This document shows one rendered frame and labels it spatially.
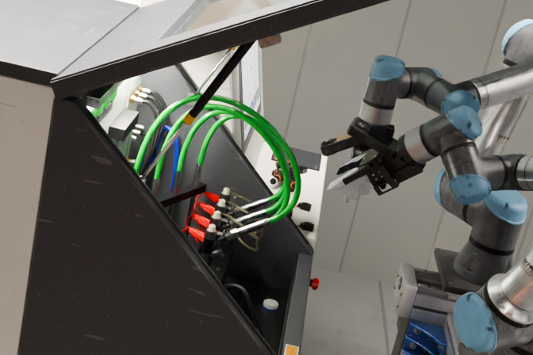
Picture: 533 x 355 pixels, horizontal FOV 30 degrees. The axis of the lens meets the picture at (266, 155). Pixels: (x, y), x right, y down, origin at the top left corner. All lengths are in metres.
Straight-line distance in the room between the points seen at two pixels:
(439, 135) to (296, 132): 2.54
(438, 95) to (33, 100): 0.90
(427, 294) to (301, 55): 2.09
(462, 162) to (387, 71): 0.34
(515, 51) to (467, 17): 1.89
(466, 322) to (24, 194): 0.90
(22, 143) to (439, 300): 1.15
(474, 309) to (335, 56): 2.63
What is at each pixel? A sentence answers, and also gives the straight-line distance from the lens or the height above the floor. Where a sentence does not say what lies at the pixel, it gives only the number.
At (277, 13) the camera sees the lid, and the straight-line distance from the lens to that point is 1.79.
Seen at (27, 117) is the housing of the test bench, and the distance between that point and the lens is 1.96.
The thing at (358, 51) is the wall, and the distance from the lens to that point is 4.46.
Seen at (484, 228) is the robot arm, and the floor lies 1.18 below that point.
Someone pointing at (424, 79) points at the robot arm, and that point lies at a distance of 2.32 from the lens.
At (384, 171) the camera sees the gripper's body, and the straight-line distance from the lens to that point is 2.14.
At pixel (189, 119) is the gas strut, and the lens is 1.90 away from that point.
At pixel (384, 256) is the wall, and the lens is 4.81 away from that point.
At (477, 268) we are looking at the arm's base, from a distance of 2.56.
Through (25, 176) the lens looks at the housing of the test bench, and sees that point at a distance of 2.00.
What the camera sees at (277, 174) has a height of 1.00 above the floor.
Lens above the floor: 2.07
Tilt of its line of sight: 20 degrees down
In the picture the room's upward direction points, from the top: 13 degrees clockwise
